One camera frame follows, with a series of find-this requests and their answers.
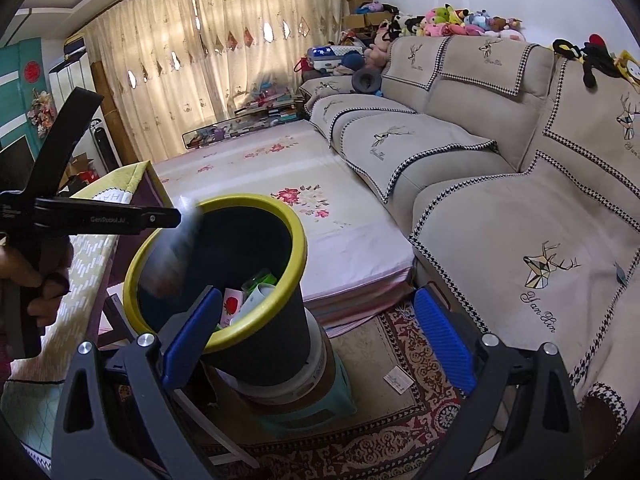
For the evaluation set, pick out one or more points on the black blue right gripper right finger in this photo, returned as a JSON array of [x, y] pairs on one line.
[[519, 418]]

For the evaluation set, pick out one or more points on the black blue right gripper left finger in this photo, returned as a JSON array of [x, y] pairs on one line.
[[116, 419]]

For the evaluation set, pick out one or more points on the white cup peach print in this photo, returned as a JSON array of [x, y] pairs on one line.
[[253, 300]]

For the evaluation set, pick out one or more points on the white green drink bottle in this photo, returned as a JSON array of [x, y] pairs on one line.
[[263, 276]]

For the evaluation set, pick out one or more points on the yellow rimmed black trash bin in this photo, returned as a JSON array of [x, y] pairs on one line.
[[239, 236]]

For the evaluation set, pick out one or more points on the person's left hand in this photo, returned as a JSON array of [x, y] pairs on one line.
[[16, 270]]

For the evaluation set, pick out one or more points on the black flat television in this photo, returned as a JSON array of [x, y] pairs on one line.
[[16, 162]]

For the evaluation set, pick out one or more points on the black tower fan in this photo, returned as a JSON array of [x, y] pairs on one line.
[[104, 145]]

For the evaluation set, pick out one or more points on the artificial flower bouquet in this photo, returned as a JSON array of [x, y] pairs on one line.
[[42, 113]]

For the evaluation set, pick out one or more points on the white standing air conditioner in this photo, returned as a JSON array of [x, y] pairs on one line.
[[70, 72]]

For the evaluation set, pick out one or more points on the red patterned rug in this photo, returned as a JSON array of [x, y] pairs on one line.
[[404, 404]]

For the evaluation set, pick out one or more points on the cream patterned curtains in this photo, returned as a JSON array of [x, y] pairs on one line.
[[175, 65]]

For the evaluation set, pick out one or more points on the floral pink floor mattress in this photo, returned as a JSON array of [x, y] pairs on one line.
[[359, 263]]

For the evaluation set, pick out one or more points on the low shelf of books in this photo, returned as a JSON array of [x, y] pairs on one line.
[[271, 106]]

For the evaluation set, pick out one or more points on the beige embroidered sofa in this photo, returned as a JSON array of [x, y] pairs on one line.
[[518, 188]]

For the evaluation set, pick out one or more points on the stacked cardboard boxes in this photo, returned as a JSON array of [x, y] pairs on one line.
[[364, 14]]

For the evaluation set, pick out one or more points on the black yellow plush toy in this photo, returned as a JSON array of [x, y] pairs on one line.
[[594, 55]]

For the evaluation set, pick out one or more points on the pile of plush toys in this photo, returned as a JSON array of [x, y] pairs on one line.
[[430, 25]]

